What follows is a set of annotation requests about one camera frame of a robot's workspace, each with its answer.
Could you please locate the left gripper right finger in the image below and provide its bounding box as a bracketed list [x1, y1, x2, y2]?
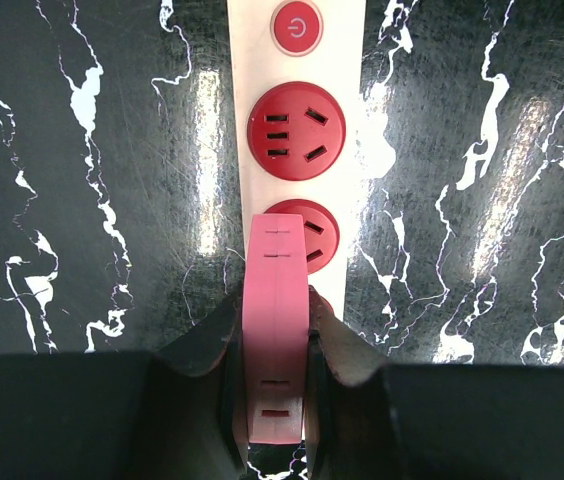
[306, 291, 564, 479]

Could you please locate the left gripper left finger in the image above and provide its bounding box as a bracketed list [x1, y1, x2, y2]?
[0, 292, 247, 479]

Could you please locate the pink adapter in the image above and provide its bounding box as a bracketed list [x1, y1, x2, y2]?
[242, 214, 309, 445]

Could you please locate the beige red power strip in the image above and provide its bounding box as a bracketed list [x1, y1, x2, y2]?
[227, 1, 366, 316]

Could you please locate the black marbled mat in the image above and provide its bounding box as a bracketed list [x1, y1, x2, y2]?
[0, 1, 564, 479]

